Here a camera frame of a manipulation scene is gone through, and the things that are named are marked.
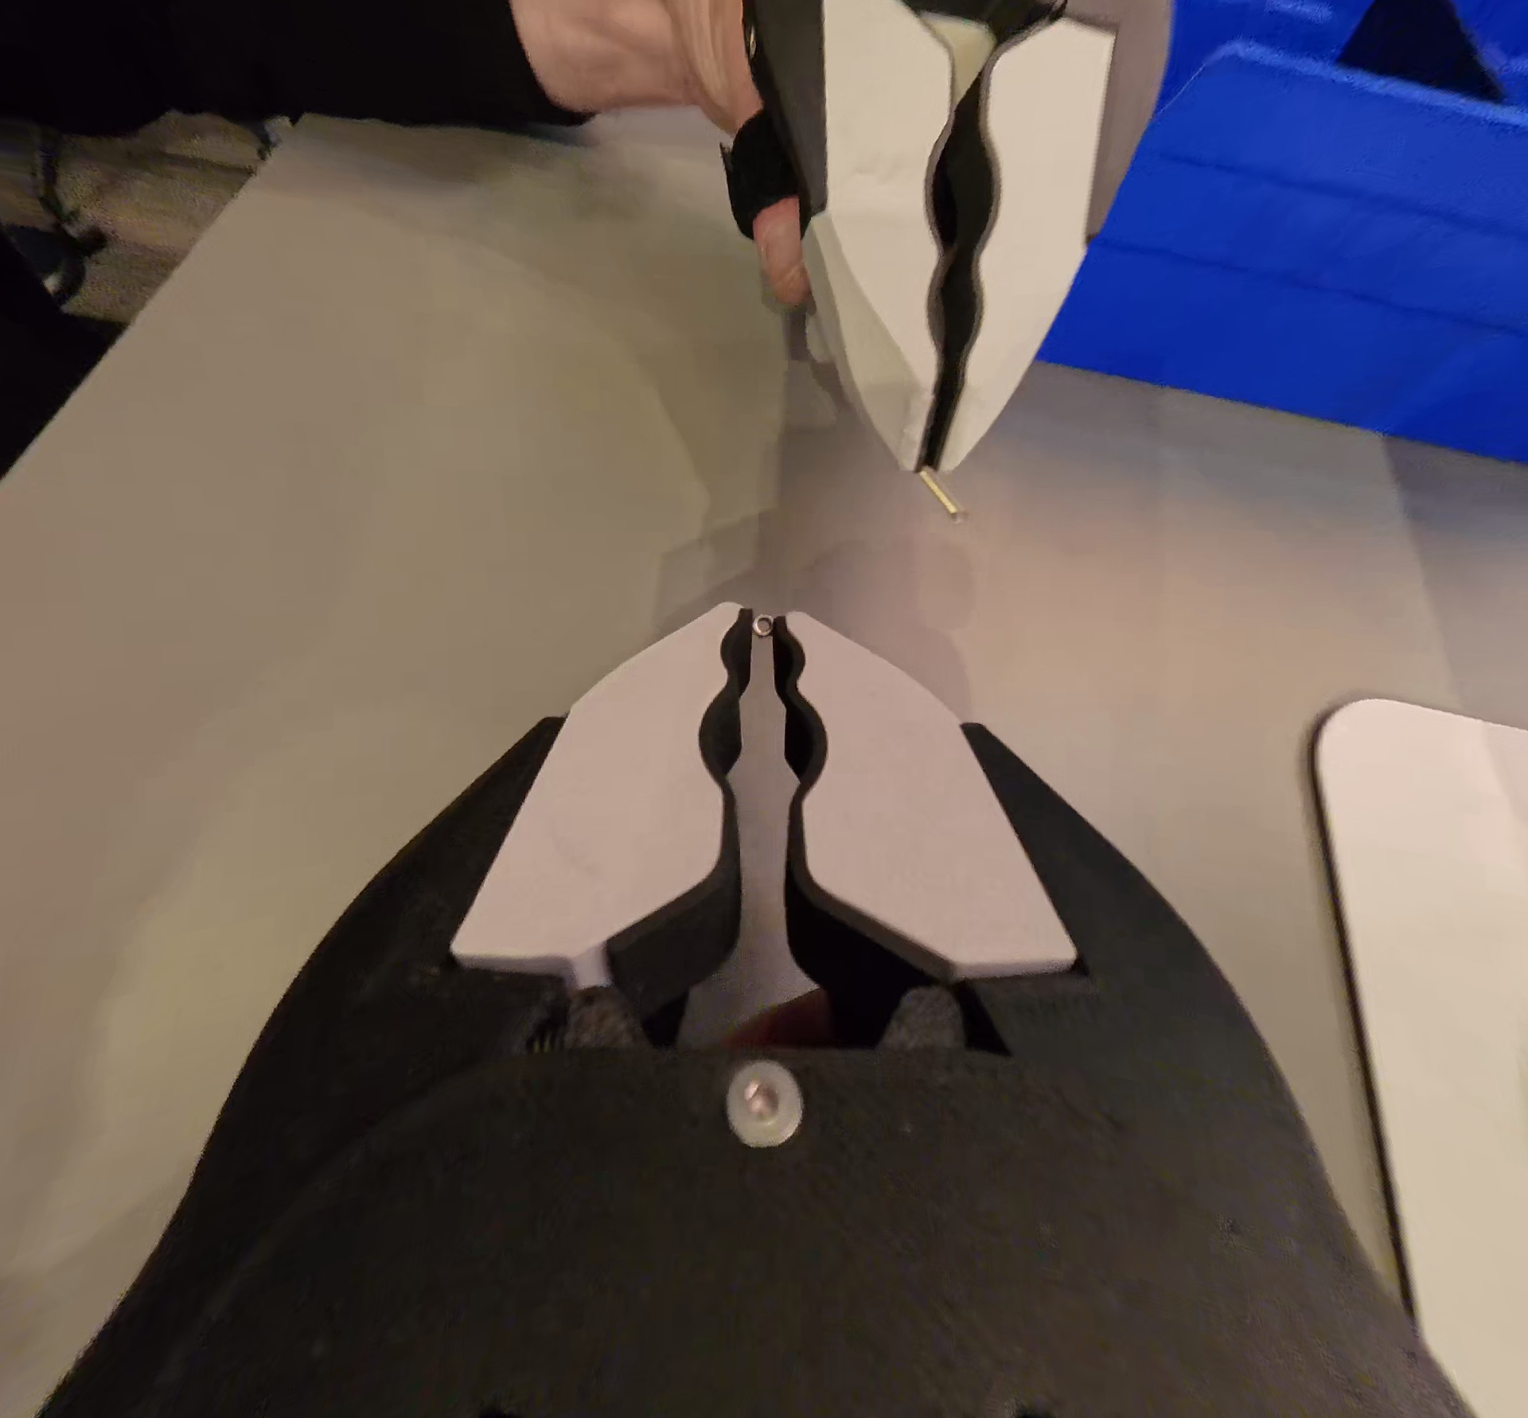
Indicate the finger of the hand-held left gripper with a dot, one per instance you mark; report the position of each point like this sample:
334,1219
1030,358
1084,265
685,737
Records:
1038,224
871,249

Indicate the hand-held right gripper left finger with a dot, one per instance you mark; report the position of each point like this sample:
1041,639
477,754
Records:
621,834

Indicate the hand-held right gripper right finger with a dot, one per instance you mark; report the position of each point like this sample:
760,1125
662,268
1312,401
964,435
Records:
919,845

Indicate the thin metal bolt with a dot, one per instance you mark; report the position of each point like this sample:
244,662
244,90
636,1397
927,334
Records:
940,494

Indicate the blue plastic bin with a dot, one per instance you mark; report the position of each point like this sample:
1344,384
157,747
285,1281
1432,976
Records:
1290,272

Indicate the black bin divider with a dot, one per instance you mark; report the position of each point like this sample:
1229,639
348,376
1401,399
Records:
1420,46

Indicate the white document stand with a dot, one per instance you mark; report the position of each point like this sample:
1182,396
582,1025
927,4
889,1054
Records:
1445,964

